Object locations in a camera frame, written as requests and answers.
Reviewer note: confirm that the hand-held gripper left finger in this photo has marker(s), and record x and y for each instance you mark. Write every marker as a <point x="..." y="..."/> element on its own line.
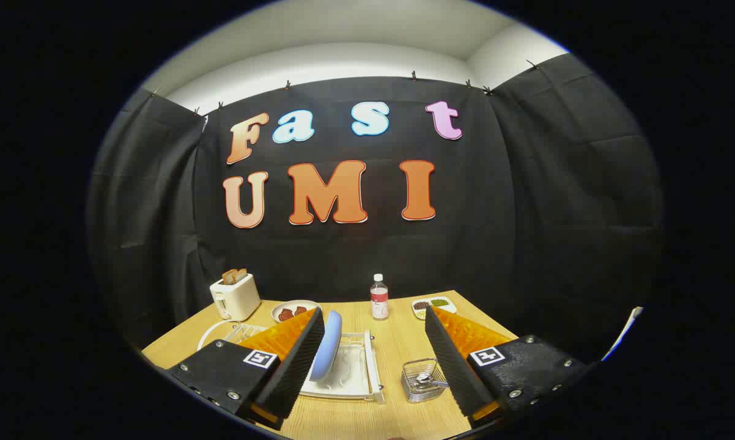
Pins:
<point x="300" y="366"/>

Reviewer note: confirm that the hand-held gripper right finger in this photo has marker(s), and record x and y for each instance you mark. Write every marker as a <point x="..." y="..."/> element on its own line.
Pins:
<point x="453" y="366"/>

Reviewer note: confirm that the light blue plate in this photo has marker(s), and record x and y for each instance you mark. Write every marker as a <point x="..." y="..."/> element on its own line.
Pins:
<point x="328" y="348"/>

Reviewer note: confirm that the beige plate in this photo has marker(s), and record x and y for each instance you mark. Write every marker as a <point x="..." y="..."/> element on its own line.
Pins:
<point x="282" y="304"/>

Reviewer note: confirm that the white divided dish with beans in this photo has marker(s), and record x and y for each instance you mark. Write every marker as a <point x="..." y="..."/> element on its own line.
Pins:
<point x="439" y="302"/>

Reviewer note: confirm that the white toaster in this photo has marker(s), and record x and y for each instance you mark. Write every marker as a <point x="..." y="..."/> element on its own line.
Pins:
<point x="239" y="296"/>

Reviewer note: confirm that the clear bottle with red label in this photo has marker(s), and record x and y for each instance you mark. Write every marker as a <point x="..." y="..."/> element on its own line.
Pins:
<point x="379" y="302"/>

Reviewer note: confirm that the toast slice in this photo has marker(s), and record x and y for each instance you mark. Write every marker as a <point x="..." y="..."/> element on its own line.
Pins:
<point x="228" y="277"/>
<point x="241" y="274"/>

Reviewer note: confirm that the white board edge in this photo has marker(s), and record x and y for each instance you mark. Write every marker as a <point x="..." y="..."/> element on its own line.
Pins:
<point x="624" y="330"/>

